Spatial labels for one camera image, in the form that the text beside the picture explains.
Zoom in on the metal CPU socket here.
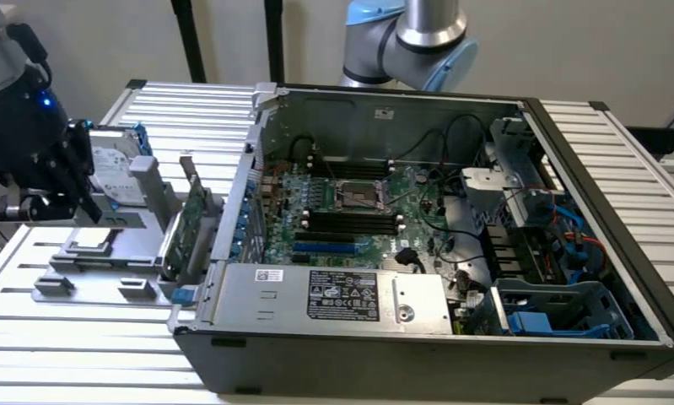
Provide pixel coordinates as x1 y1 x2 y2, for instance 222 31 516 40
326 178 393 213

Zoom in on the silver hard disk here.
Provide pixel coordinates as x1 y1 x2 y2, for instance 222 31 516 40
87 128 152 208

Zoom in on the grey parts rack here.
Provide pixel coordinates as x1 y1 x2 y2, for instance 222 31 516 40
31 121 226 305

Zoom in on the black open PC case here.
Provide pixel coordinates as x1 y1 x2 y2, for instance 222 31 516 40
168 82 674 397

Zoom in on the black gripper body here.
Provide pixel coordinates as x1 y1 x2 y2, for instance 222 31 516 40
0 62 72 192

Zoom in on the black stand pole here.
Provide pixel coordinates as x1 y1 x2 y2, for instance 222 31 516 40
262 0 289 84
168 0 209 84

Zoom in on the orange wire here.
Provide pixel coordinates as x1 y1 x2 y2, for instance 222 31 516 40
564 232 606 272

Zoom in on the green graphics card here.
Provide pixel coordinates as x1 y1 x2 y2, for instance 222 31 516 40
156 155 215 284

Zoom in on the long black wire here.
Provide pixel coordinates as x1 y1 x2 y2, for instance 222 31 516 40
423 113 493 166

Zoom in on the blue disk carrier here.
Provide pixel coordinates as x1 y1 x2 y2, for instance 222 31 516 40
128 121 151 158

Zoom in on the short black wire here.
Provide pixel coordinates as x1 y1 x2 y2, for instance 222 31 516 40
289 136 317 162

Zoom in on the black RAM slot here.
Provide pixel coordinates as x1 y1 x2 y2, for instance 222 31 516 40
305 216 399 224
305 210 398 219
313 163 393 170
311 167 394 174
302 227 401 235
313 158 393 165
303 221 399 230

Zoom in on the green motherboard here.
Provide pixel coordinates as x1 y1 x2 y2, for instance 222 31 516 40
255 165 457 272

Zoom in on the blue expansion slot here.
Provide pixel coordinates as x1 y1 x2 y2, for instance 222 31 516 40
291 241 355 255

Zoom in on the blue plastic disk cage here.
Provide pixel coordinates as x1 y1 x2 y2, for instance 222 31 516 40
470 277 637 339

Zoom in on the black power connector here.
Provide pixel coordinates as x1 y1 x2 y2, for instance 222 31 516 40
394 247 423 276

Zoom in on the blue wire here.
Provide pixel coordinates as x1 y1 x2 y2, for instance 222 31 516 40
542 201 586 280

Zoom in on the black block beside table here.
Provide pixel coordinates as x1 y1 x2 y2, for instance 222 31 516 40
628 125 674 155

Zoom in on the grey power supply unit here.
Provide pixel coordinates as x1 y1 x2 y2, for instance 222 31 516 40
209 262 456 337

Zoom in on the metal disk bay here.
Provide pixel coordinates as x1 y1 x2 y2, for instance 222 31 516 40
485 116 570 225

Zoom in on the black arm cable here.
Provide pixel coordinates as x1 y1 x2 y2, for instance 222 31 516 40
4 22 54 88

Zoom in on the red wire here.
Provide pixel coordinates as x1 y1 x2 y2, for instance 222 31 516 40
498 186 553 221

